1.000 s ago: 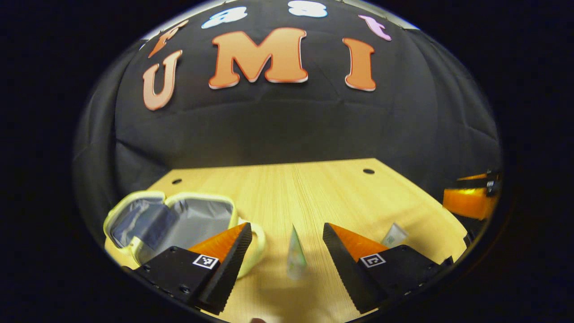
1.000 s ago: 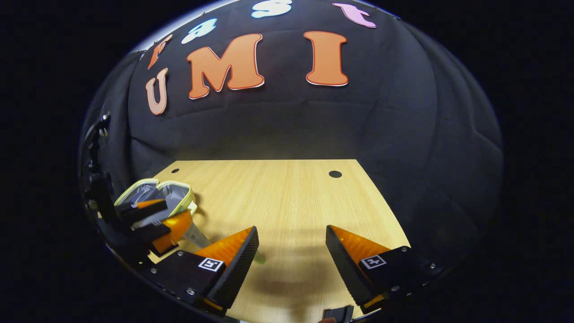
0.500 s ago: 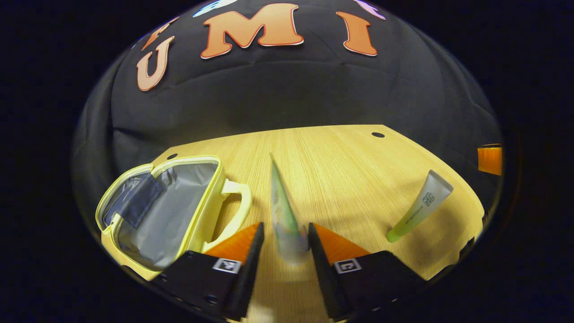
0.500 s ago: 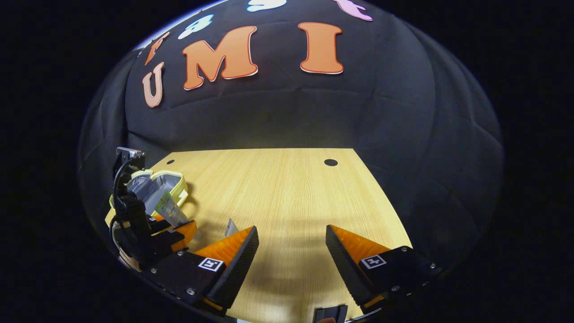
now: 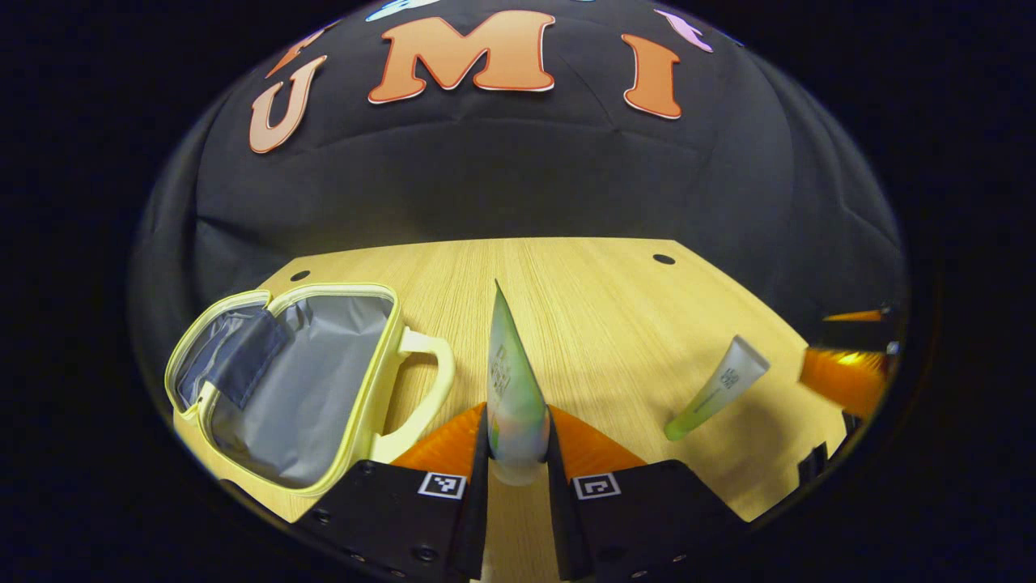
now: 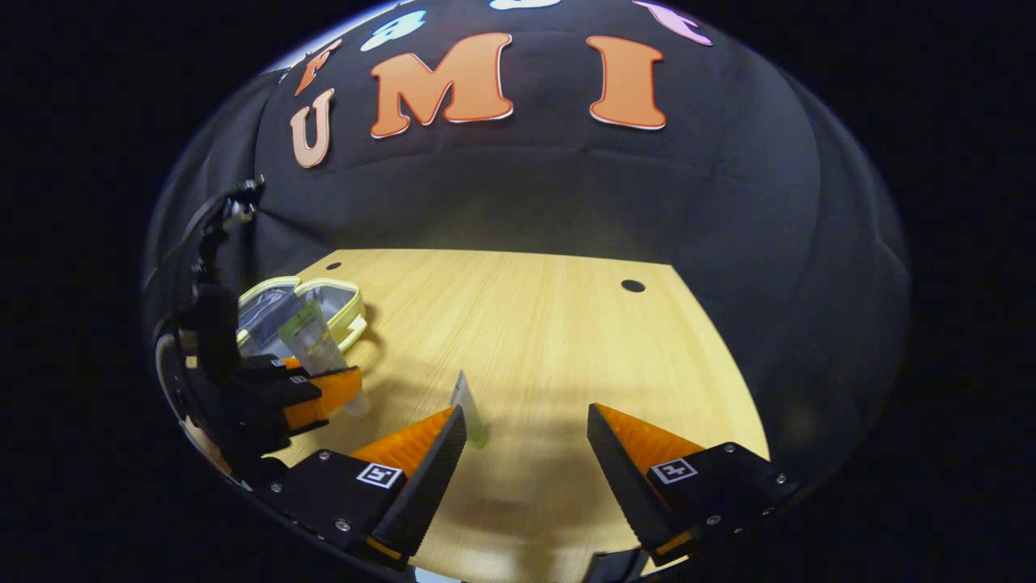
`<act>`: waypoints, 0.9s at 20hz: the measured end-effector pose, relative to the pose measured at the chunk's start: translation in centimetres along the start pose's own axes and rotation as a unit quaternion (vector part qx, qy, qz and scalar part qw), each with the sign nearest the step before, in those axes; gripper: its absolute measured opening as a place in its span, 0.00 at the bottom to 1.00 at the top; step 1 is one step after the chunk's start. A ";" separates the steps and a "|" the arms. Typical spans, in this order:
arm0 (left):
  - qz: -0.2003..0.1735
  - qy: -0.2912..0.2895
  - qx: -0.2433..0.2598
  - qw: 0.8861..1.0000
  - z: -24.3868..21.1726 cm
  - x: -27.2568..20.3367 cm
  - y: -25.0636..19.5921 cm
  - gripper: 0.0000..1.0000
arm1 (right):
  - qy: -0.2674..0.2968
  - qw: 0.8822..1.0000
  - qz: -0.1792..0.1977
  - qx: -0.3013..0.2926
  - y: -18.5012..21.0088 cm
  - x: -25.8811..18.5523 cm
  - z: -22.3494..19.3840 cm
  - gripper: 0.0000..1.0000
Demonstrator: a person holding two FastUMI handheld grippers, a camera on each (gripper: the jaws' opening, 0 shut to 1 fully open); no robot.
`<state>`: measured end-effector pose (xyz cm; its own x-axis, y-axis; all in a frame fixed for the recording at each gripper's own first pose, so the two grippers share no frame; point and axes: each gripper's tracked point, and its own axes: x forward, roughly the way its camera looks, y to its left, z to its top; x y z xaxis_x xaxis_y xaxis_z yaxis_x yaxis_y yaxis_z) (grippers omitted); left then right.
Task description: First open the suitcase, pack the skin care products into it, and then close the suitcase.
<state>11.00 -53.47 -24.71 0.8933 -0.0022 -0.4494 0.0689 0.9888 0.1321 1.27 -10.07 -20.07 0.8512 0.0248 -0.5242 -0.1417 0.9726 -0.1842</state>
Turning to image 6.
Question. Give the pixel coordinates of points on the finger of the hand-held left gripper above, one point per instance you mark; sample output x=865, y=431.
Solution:
x=271, y=366
x=324, y=397

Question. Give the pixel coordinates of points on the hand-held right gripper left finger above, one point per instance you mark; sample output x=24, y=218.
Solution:
x=425, y=486

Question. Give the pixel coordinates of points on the pale yellow suitcase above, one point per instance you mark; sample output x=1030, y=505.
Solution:
x=344, y=304

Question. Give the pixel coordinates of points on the white green skincare tube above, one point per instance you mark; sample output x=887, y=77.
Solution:
x=312, y=340

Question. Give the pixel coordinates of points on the black backdrop cloth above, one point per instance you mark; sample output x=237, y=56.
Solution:
x=526, y=186

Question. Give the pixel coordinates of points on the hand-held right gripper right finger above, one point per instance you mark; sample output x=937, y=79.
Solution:
x=627, y=486

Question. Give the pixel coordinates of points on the slim pale green skincare tube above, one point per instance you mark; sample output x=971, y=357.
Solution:
x=469, y=405

